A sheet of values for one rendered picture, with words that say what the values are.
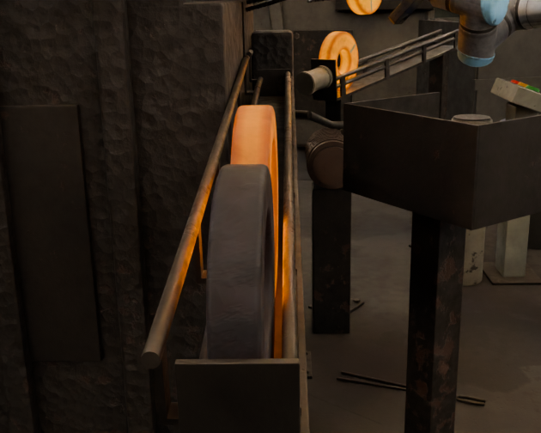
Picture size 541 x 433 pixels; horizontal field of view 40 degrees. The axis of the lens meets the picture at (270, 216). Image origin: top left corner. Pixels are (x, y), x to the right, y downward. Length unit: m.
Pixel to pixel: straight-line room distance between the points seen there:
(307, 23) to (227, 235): 3.85
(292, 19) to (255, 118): 3.65
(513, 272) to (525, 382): 0.67
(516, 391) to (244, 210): 1.42
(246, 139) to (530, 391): 1.31
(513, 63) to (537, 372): 2.07
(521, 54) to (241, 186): 3.30
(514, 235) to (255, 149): 1.86
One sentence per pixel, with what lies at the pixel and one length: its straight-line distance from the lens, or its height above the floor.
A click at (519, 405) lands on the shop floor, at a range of 1.78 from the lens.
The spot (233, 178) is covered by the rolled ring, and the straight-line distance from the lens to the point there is 0.48.
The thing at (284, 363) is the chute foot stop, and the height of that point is 0.67.
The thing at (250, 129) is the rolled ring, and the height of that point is 0.77.
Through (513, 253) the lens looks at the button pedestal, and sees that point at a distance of 2.45.
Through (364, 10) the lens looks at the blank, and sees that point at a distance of 1.96.
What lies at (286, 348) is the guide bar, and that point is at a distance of 0.54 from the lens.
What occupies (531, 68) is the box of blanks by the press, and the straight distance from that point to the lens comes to 3.77.
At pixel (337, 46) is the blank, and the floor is 0.75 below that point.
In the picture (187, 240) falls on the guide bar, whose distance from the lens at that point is 0.60.
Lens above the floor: 0.88
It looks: 17 degrees down
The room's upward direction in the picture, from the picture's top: 1 degrees counter-clockwise
